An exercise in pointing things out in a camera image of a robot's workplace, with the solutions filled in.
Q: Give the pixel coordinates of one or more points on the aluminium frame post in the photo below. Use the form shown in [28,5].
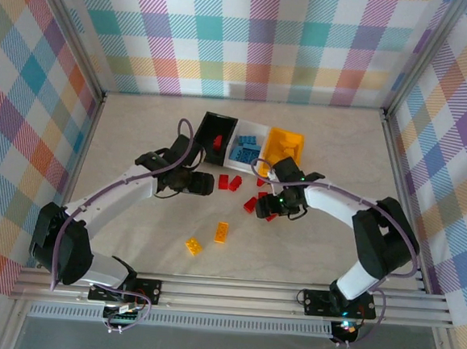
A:
[74,36]
[425,56]

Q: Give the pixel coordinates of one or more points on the yellow plastic bin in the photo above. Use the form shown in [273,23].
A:
[272,141]

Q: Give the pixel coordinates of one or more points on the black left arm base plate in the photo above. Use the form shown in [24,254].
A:
[147,289]

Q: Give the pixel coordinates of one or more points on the red lego brick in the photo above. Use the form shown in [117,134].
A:
[261,182]
[218,143]
[236,183]
[250,204]
[224,182]
[271,217]
[262,195]

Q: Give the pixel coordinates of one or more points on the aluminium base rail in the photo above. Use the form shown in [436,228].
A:
[228,295]

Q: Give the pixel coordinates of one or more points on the black plastic bin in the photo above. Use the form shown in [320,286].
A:
[205,148]

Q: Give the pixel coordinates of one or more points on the blue six-stud lego brick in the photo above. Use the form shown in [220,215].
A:
[247,139]

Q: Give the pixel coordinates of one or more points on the yellow studded lego brick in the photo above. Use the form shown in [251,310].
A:
[194,246]

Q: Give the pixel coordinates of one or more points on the long blue lego brick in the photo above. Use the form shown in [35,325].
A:
[251,155]
[237,154]

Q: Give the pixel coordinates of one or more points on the white translucent plastic bin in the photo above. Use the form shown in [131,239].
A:
[240,165]

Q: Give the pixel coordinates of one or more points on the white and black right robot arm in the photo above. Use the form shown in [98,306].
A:
[332,198]

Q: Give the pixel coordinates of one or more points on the long orange-yellow lego brick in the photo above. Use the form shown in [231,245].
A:
[221,232]

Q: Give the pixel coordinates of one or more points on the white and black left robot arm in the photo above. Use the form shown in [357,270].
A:
[110,201]

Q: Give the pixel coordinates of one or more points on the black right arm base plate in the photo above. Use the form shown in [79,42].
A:
[316,302]

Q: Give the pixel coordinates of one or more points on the aluminium side rail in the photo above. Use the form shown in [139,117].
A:
[83,150]
[399,175]

